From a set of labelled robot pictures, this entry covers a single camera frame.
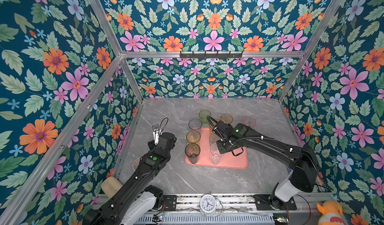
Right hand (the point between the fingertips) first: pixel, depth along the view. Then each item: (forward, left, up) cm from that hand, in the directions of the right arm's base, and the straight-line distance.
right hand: (221, 147), depth 80 cm
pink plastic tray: (-2, -5, -12) cm, 14 cm away
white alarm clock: (-25, +8, -8) cm, 28 cm away
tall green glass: (+9, +16, -3) cm, 19 cm away
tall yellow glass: (-2, +6, +22) cm, 23 cm away
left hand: (+5, +31, +6) cm, 32 cm away
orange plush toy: (-29, -49, -8) cm, 58 cm away
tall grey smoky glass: (-2, +16, -1) cm, 16 cm away
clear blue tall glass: (+17, +15, -2) cm, 23 cm away
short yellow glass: (+27, -7, -8) cm, 29 cm away
